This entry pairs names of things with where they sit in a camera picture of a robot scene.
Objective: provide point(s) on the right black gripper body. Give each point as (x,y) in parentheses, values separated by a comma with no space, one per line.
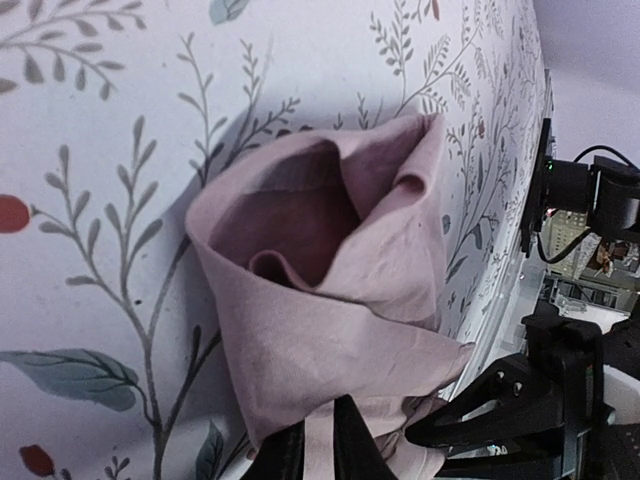
(600,392)

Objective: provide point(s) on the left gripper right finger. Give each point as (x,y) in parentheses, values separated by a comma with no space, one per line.
(355,453)

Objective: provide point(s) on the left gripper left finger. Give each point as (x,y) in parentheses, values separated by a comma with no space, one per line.
(281,456)

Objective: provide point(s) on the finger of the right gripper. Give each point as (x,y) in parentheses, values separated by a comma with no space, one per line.
(517,396)

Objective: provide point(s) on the pink and white underwear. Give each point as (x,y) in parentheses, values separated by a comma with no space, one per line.
(326,256)

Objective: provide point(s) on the floral patterned table mat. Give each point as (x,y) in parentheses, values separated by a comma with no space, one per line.
(115,114)

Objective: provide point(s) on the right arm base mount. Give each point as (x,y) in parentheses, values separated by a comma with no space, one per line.
(600,183)

